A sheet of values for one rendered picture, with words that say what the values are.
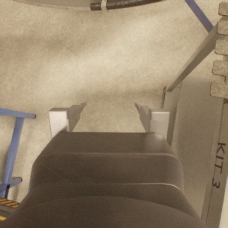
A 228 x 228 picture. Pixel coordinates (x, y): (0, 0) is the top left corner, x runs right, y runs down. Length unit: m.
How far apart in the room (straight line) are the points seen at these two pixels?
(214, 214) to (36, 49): 1.17
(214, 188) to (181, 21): 1.01
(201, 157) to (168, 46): 0.66
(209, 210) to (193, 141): 0.39
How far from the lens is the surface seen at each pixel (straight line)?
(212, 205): 0.28
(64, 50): 1.11
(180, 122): 0.63
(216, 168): 0.27
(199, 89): 0.67
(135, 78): 0.95
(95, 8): 0.54
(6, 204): 0.83
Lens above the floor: 0.90
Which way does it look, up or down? 81 degrees down
